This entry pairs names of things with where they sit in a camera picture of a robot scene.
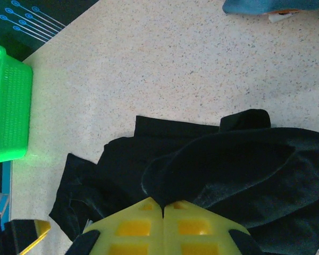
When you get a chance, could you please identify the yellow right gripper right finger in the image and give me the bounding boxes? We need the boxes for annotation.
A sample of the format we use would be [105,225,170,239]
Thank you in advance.
[163,199,252,255]

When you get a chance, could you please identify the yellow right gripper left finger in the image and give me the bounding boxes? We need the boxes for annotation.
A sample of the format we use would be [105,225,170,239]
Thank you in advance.
[82,196,165,255]

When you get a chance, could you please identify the black t-shirt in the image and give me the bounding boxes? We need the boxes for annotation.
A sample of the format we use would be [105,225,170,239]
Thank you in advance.
[48,108,319,255]

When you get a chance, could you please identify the blue table edge strip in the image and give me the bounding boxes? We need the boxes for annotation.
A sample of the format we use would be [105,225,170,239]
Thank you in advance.
[1,161,13,221]

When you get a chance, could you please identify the green plastic basket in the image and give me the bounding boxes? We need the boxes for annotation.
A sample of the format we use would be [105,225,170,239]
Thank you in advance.
[0,45,34,171]

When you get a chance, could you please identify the blue printed folded t-shirt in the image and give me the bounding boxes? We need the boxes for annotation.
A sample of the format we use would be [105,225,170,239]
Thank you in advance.
[222,0,319,15]

